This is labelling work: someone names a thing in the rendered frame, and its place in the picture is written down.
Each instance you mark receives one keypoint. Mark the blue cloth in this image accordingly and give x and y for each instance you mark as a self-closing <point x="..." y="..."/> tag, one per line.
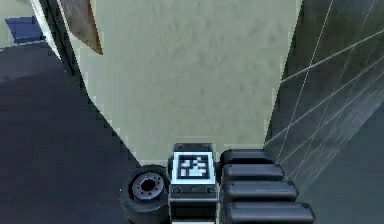
<point x="24" y="30"/>

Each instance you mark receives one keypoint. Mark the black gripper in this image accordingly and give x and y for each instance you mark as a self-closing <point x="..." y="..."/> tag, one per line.
<point x="145" y="193"/>

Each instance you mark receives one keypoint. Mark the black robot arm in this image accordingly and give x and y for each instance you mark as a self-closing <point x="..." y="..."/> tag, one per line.
<point x="253" y="193"/>

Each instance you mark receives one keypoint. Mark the brown wooden door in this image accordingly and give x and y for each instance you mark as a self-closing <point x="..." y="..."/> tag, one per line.
<point x="81" y="23"/>

